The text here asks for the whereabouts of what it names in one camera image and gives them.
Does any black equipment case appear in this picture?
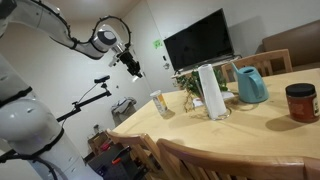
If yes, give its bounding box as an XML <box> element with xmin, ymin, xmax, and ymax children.
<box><xmin>86</xmin><ymin>143</ymin><xmax>149</xmax><ymax>180</ymax></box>

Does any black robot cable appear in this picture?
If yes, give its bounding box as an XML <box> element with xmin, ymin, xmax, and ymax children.
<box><xmin>0</xmin><ymin>0</ymin><xmax>133</xmax><ymax>180</ymax></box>

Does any wooden crate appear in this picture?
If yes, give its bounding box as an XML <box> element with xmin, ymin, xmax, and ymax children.
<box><xmin>87</xmin><ymin>131</ymin><xmax>112</xmax><ymax>155</ymax></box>

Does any brown jar black lid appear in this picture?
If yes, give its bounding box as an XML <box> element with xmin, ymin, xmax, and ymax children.
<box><xmin>284</xmin><ymin>82</ymin><xmax>320</xmax><ymax>124</ymax></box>

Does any small wall fixture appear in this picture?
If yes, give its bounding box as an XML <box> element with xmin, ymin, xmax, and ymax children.
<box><xmin>162</xmin><ymin>54</ymin><xmax>171</xmax><ymax>71</ymax></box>

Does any green leafy potted plant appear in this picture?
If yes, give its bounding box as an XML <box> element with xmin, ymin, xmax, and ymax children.
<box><xmin>174</xmin><ymin>67</ymin><xmax>230</xmax><ymax>114</ymax></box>

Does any white plastic lid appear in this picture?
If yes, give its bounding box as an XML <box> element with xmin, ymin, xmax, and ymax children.
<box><xmin>131</xmin><ymin>74</ymin><xmax>144</xmax><ymax>84</ymax></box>

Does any brown armchair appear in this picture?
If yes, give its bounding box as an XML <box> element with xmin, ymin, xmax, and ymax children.
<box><xmin>261</xmin><ymin>19</ymin><xmax>320</xmax><ymax>70</ymax></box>

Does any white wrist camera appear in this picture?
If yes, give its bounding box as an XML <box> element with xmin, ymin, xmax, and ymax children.
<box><xmin>107</xmin><ymin>45</ymin><xmax>125</xmax><ymax>68</ymax></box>

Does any white paper towel roll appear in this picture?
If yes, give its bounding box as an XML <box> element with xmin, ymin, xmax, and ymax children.
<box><xmin>197</xmin><ymin>63</ymin><xmax>229</xmax><ymax>120</ymax></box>

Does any black flat screen television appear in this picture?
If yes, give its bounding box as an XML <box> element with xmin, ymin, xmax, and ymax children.
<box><xmin>163</xmin><ymin>8</ymin><xmax>235</xmax><ymax>73</ymax></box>

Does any black articulated camera stand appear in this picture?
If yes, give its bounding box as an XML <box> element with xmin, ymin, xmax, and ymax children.
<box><xmin>55</xmin><ymin>83</ymin><xmax>113</xmax><ymax>124</ymax></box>

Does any grey cloth pile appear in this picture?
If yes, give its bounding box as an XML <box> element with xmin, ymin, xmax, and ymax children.
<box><xmin>111</xmin><ymin>96</ymin><xmax>138</xmax><ymax>118</ymax></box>

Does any black external camera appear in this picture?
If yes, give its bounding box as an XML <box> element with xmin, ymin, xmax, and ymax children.
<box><xmin>93</xmin><ymin>75</ymin><xmax>111</xmax><ymax>85</ymax></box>

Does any metal paper towel holder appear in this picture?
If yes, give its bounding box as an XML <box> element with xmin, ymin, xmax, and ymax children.
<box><xmin>206</xmin><ymin>105</ymin><xmax>232</xmax><ymax>121</ymax></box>

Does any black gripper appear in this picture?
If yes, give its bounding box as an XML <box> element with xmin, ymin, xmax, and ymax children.
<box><xmin>119</xmin><ymin>49</ymin><xmax>145</xmax><ymax>79</ymax></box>

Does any green sticky note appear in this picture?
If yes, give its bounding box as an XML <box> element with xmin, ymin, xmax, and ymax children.
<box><xmin>152</xmin><ymin>39</ymin><xmax>164</xmax><ymax>50</ymax></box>

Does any teal watering can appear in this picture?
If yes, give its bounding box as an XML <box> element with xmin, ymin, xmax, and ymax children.
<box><xmin>230</xmin><ymin>62</ymin><xmax>270</xmax><ymax>104</ymax></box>

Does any light wooden slatted chair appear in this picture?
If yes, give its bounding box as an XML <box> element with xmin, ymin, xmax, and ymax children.
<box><xmin>220</xmin><ymin>48</ymin><xmax>294</xmax><ymax>84</ymax></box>
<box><xmin>105</xmin><ymin>128</ymin><xmax>168</xmax><ymax>180</ymax></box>
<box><xmin>156</xmin><ymin>137</ymin><xmax>320</xmax><ymax>180</ymax></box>

